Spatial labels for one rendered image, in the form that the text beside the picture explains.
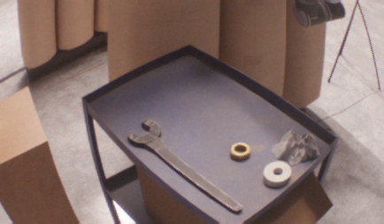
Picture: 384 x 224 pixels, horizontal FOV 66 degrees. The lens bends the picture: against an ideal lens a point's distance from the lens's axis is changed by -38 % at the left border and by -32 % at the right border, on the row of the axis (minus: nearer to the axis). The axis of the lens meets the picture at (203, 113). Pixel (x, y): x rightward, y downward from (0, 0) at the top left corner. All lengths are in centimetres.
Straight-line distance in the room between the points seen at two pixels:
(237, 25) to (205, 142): 81
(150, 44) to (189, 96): 38
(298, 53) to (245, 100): 102
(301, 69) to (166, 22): 98
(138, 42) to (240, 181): 74
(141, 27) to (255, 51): 58
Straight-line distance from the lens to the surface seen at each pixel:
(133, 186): 144
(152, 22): 146
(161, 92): 121
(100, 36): 345
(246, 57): 184
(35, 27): 294
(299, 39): 213
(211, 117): 112
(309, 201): 104
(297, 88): 229
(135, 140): 103
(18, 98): 130
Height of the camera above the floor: 156
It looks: 37 degrees down
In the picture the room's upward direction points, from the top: 2 degrees clockwise
